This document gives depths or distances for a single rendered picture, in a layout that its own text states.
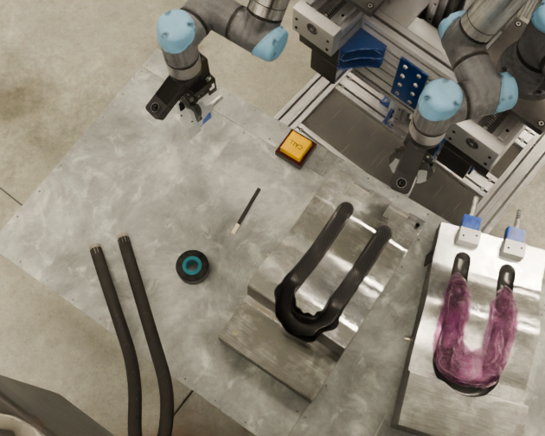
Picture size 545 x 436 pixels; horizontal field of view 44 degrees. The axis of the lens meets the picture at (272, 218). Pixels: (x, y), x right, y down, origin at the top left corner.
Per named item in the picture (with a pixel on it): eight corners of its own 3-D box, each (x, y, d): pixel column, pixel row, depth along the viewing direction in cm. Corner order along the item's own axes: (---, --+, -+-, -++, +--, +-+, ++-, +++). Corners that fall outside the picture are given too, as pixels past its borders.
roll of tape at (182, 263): (176, 284, 167) (173, 279, 164) (179, 253, 170) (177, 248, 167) (208, 285, 167) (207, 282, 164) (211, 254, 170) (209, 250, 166)
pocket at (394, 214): (389, 206, 168) (392, 201, 164) (407, 217, 167) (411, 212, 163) (380, 221, 167) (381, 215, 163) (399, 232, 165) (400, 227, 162)
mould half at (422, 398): (436, 228, 171) (446, 214, 161) (539, 257, 168) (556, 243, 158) (389, 426, 155) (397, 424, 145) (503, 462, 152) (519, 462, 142)
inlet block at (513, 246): (505, 210, 170) (513, 202, 165) (526, 215, 169) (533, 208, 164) (496, 258, 166) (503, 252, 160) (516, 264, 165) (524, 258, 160)
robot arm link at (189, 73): (180, 77, 141) (154, 53, 143) (182, 88, 145) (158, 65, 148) (207, 55, 143) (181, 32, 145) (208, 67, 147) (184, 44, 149)
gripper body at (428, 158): (439, 144, 154) (452, 118, 143) (425, 175, 151) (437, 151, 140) (407, 131, 155) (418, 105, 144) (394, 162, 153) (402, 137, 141)
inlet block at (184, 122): (215, 95, 174) (214, 84, 168) (229, 107, 172) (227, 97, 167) (176, 126, 170) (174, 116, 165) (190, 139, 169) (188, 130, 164)
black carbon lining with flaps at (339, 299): (341, 201, 167) (344, 186, 158) (397, 235, 163) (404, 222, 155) (261, 317, 157) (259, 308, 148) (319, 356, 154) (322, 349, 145)
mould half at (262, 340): (331, 181, 176) (336, 158, 163) (419, 234, 171) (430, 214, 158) (219, 341, 162) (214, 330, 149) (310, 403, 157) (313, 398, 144)
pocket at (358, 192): (352, 183, 170) (354, 178, 166) (370, 195, 169) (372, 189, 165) (343, 198, 169) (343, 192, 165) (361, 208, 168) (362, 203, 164)
